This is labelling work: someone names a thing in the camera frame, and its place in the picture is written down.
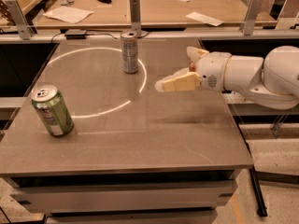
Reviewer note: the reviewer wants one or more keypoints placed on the white paper sheet right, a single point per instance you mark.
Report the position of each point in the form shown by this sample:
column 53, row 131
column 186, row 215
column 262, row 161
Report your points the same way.
column 204, row 19

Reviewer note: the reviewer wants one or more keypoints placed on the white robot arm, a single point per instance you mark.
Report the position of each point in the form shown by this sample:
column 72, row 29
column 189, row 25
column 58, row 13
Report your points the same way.
column 271, row 81

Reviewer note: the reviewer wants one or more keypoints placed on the orange apple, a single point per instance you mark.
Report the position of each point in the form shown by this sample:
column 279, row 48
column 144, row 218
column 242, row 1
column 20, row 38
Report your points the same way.
column 192, row 67

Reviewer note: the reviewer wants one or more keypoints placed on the silver redbull can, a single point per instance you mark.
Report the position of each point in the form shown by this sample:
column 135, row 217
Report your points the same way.
column 129, row 51

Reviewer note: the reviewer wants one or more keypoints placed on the middle metal bracket post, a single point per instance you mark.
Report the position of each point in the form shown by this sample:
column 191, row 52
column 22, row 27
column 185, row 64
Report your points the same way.
column 135, row 16

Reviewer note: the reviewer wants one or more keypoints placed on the right metal bracket post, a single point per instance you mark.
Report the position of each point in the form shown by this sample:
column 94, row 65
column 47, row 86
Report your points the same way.
column 247, row 27

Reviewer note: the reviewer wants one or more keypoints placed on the left metal bracket post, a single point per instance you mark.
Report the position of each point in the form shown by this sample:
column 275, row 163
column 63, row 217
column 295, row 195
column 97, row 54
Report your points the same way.
column 24, row 30

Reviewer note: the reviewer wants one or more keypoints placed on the green soda can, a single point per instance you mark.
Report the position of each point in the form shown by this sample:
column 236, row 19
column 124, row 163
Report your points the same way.
column 49, row 105

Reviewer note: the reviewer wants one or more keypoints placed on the black power adapter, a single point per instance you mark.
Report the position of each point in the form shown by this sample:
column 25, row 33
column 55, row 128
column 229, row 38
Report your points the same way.
column 75, row 34

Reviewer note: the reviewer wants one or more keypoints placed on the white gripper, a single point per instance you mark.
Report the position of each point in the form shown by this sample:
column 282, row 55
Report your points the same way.
column 212, row 69

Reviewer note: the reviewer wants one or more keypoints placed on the white paper sheet left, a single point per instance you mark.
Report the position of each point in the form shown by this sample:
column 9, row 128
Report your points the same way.
column 68, row 14

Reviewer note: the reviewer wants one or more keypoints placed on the metal bracket post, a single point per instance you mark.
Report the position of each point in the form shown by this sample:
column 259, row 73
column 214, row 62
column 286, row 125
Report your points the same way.
column 135, row 16
column 247, row 27
column 24, row 30

